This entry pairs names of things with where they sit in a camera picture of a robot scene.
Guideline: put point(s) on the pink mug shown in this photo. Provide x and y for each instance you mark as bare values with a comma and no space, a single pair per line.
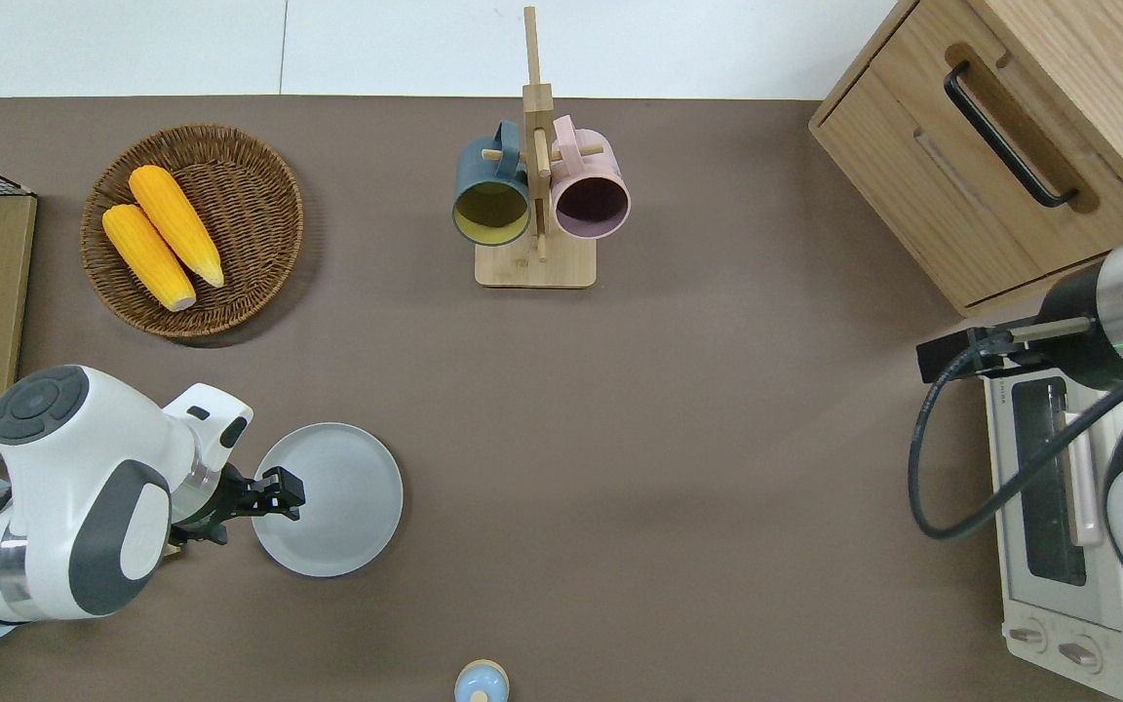
586,164

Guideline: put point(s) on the cream toaster oven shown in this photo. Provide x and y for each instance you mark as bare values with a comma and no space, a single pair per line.
1059,619

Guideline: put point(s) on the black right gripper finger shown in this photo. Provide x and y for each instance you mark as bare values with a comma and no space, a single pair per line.
995,361
942,356

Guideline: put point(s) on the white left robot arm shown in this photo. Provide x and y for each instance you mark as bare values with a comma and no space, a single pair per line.
84,458

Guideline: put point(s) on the cream oven knob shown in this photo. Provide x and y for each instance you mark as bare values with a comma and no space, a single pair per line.
1080,655
1029,637

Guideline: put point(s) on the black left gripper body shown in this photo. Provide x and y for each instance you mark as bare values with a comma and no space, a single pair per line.
220,502

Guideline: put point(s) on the small blue beige container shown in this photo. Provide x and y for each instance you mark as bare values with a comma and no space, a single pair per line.
481,687

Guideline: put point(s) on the gray round plate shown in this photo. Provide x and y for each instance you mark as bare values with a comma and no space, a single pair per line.
347,507

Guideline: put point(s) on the brown table mat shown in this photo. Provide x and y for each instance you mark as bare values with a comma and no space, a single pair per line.
669,439

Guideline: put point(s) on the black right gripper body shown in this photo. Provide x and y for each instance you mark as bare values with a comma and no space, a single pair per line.
1073,292

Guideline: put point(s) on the wooden mug rack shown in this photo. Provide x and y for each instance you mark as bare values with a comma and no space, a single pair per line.
534,268

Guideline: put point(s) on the yellow corn cob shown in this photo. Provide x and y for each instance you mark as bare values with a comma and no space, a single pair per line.
176,224
147,256

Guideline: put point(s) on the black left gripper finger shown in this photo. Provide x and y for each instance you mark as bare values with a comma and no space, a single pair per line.
279,511
289,486

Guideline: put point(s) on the dark teal mug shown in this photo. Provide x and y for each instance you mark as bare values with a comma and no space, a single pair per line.
479,171

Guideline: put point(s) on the wooden drawer cabinet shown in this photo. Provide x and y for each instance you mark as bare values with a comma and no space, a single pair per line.
912,175

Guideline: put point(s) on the brown wicker basket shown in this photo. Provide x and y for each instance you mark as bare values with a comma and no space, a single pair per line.
250,195

